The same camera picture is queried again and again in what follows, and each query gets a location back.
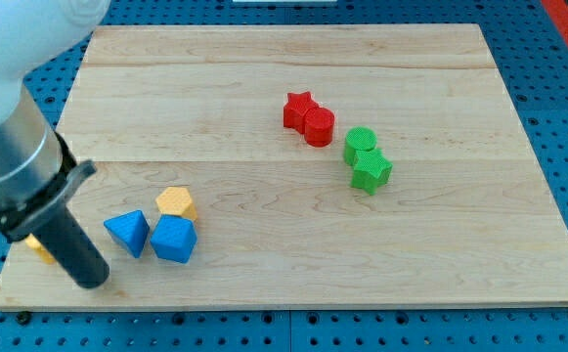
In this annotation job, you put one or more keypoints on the black flange mount plate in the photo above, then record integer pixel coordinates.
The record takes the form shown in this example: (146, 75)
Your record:
(17, 222)

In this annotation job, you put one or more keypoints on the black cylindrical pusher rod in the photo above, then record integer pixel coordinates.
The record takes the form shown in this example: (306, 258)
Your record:
(65, 240)

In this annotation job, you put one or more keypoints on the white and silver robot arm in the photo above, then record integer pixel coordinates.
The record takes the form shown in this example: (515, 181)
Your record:
(38, 174)

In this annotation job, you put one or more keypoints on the yellow hexagon block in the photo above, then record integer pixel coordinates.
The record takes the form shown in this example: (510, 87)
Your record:
(177, 201)

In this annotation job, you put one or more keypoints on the yellow block behind rod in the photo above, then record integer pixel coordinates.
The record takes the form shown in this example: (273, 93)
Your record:
(39, 249)

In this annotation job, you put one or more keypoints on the blue triangle block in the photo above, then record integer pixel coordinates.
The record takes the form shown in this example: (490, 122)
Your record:
(130, 231)

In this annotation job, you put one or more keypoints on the blue cube block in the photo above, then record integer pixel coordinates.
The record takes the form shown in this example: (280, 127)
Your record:
(174, 238)

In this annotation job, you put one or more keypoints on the light wooden board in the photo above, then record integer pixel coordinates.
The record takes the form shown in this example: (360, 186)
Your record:
(466, 219)

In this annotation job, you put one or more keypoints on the red star block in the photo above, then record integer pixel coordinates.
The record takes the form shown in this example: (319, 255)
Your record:
(295, 109)

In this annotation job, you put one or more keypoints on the red cylinder block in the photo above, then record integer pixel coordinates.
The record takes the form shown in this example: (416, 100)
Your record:
(318, 129)

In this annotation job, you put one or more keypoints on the green cylinder block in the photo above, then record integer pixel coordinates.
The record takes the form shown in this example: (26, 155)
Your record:
(359, 138)

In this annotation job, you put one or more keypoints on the green star block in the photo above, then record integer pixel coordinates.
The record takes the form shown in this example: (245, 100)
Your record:
(371, 170)

